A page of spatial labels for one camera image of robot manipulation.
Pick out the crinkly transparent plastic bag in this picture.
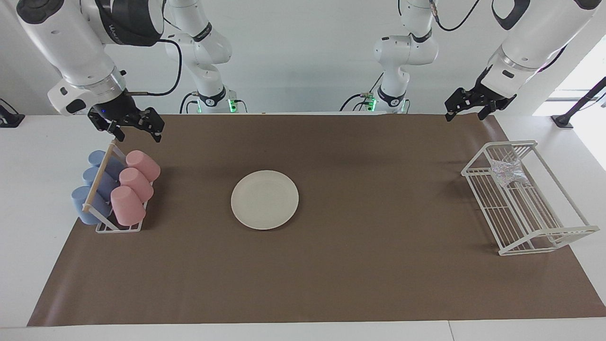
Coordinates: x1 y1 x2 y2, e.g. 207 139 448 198
490 159 531 186

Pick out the cream round plate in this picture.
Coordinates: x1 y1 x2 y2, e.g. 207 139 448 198
231 170 299 231

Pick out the blue plastic cup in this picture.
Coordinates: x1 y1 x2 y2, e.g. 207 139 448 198
88 150 126 179
71 186 113 225
83 167 119 199

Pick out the pink plastic cup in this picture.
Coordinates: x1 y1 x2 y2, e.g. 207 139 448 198
110 186 146 226
125 150 161 182
119 168 154 202

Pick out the black angled stand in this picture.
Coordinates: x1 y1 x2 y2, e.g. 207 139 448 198
552 77 606 128

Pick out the black table clamp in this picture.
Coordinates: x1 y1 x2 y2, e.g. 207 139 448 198
0 98 25 128

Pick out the brown table mat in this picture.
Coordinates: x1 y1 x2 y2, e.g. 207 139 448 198
27 114 606 327

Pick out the white cup rack wooden handle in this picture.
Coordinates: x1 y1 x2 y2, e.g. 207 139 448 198
82 140 154 233

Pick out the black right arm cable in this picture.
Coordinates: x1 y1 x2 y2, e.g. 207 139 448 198
125 39 183 97

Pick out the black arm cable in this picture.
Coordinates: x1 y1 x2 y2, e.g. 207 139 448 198
428 0 569 72
125 39 183 97

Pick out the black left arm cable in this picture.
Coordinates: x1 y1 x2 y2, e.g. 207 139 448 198
428 0 569 72

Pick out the white wire dish rack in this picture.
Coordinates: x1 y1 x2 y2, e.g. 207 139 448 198
461 140 600 256

